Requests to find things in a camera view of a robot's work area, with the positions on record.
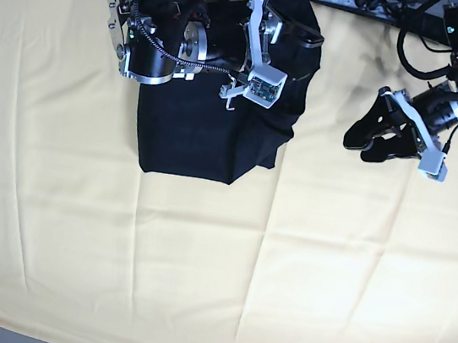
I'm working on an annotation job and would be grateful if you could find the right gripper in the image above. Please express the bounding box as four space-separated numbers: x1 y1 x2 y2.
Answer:
173 9 324 111

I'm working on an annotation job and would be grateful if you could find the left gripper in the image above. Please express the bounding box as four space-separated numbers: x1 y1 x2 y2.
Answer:
343 84 458 163

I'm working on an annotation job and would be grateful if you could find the dark navy T-shirt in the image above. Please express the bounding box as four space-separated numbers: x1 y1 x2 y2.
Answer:
126 0 331 196

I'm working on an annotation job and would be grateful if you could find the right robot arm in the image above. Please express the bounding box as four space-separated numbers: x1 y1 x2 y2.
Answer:
107 0 324 111

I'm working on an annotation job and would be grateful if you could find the yellow table cloth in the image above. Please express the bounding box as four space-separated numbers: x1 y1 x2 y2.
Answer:
0 0 458 343

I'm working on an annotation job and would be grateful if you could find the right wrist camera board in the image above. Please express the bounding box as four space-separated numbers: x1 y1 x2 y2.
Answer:
243 64 287 109

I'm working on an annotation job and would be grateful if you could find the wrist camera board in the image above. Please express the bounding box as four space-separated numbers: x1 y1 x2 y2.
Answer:
418 149 448 182
243 64 287 109

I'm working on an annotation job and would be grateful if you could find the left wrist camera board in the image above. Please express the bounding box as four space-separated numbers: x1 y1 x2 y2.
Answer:
418 149 448 182

